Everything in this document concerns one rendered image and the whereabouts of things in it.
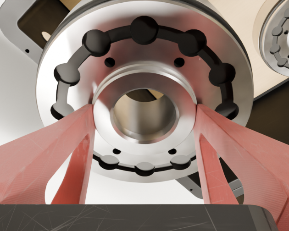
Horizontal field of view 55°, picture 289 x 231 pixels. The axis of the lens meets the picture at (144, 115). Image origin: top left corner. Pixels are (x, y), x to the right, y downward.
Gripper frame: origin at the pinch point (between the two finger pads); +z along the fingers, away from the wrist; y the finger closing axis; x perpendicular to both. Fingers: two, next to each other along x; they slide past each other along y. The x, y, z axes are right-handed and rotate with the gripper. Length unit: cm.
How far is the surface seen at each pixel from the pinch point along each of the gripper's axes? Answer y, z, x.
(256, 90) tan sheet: -14.7, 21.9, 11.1
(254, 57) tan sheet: -13.3, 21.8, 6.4
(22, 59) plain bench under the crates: 20.9, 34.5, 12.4
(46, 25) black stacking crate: 8.7, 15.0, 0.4
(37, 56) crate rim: 8.7, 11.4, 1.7
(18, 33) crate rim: 9.7, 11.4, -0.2
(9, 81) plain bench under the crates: 24.3, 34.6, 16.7
